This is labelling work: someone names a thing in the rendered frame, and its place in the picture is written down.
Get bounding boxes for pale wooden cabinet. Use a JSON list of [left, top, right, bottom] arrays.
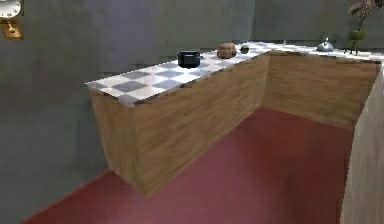
[[339, 65, 384, 224]]

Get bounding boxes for wooden counter with checkered top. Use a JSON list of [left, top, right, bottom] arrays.
[[85, 41, 383, 198]]

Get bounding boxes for brown bread loaf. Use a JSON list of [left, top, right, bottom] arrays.
[[216, 42, 238, 60]]

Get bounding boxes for white wall clock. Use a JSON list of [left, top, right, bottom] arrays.
[[0, 0, 24, 19]]

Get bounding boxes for house plant in green vase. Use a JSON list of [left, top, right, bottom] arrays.
[[344, 0, 384, 56]]

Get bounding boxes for wooden pendulum box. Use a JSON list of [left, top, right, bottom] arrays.
[[0, 19, 24, 41]]

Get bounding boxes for silver kettle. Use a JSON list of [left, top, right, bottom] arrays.
[[315, 36, 335, 53]]

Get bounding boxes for black cooking pot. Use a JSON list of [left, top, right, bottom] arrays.
[[176, 50, 204, 69]]

